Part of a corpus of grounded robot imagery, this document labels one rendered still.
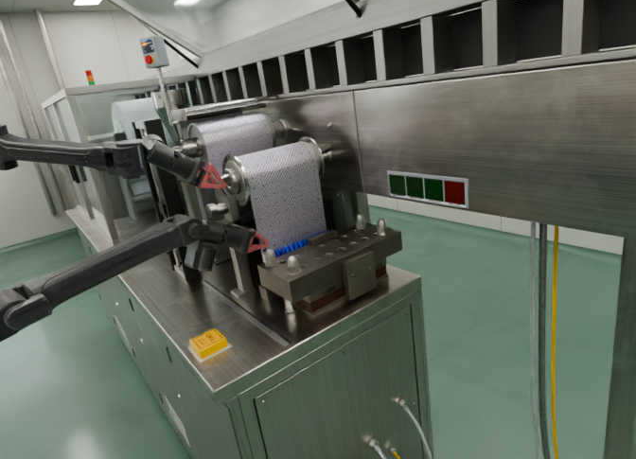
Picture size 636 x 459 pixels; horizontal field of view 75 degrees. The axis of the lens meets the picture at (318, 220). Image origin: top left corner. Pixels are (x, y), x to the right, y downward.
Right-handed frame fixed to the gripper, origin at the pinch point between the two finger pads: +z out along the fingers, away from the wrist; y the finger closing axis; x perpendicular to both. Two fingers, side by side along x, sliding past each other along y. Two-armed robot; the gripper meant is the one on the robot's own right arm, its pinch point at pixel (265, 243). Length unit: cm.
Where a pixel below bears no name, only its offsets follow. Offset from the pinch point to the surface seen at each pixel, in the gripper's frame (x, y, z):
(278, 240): 1.5, 0.2, 4.0
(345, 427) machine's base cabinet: -42, 26, 25
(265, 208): 9.6, 0.2, -3.1
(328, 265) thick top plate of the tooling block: -0.2, 20.0, 7.9
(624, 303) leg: 11, 72, 48
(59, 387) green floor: -126, -167, -6
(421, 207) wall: 50, -169, 275
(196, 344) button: -26.2, 10.2, -17.5
